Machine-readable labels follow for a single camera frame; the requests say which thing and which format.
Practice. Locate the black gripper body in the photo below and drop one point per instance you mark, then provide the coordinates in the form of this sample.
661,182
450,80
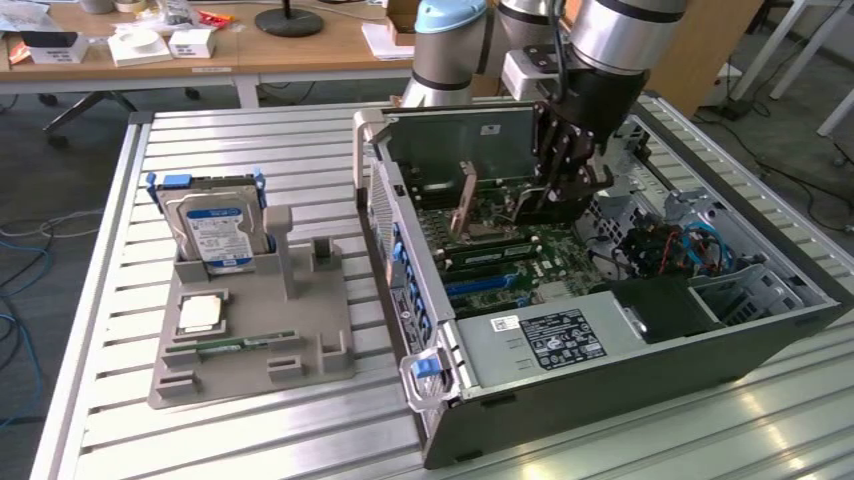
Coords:
601,105

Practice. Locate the Nvidia graphics card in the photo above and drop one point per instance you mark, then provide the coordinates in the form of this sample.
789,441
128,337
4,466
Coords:
554,212

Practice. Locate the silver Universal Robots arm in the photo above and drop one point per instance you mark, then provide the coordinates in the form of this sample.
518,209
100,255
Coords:
440,60

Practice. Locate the tall metal disk bay cage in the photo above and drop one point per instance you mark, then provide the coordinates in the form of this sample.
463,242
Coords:
627,210

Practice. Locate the wooden cabinet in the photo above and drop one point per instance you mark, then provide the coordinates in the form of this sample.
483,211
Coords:
701,60

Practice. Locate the black power connector bundle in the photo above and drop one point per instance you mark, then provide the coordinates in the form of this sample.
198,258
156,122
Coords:
643,250

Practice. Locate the green Dell motherboard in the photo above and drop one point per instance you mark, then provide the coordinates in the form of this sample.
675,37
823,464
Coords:
554,260

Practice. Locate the CPU socket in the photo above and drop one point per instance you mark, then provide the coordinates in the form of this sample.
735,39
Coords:
487,231

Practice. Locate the black floor power strip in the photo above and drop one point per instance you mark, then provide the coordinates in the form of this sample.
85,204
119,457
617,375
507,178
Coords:
734,109

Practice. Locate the green RAM stick with label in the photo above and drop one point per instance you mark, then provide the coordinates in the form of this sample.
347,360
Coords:
490,255

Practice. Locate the silver chipset heatsink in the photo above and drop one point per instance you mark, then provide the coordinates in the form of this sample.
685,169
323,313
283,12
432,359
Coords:
551,292

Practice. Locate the blue expansion slot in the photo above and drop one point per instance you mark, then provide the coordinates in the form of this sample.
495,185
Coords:
480,286

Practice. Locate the stack of white paper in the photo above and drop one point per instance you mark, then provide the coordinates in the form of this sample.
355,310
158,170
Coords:
387,47

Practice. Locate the black plastic air shroud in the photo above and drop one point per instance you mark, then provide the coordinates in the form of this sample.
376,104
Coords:
661,312

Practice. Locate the brown cardboard box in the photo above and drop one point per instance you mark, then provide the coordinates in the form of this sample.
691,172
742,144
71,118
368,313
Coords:
400,15

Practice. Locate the small metal disk bay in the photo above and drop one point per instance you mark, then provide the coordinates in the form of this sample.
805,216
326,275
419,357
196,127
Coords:
747,295

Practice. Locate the grey power supply unit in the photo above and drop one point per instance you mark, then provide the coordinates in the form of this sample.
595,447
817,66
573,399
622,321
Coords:
554,345

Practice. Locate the black round lamp base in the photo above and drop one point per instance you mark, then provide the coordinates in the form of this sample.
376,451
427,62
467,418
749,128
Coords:
290,25

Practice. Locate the black open PC case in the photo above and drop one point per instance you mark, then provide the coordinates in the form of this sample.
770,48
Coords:
601,400

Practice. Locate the grey case latch, blue tab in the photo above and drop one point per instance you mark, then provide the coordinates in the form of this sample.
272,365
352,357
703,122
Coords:
423,370

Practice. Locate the hard disk in blue caddy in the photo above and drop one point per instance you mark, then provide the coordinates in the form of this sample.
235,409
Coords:
214,230

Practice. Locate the grey plastic parts rack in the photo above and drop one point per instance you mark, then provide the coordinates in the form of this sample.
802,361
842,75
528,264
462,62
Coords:
254,300

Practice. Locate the red packet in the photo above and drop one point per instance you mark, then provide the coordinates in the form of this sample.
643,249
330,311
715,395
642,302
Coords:
215,20

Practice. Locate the small white labelled box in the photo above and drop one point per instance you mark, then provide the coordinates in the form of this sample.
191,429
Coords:
194,45

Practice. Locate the clear plastic bag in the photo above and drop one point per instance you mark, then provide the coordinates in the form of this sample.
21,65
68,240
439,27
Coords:
176,12

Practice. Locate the silver CPU chip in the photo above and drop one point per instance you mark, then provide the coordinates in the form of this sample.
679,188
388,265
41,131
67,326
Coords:
200,315

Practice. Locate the green RAM stick, bare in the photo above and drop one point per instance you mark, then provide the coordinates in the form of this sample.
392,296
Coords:
227,345

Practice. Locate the white box with round hollow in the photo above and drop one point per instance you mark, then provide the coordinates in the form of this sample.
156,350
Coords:
140,50

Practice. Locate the tape roll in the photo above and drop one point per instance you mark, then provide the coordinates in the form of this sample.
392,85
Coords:
127,6

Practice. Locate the black office chair base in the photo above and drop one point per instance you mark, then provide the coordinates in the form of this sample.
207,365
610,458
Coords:
67,119

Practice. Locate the grey cup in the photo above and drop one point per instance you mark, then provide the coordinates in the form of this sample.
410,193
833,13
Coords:
96,6

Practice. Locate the white box with black foam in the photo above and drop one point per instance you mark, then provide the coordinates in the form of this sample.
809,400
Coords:
60,52

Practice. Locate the red booklet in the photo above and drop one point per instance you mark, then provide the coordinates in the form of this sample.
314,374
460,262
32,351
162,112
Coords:
19,52

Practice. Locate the white printed papers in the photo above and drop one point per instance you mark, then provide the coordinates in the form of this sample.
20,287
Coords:
23,20

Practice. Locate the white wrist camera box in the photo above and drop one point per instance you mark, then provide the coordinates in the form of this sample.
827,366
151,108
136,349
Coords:
527,75

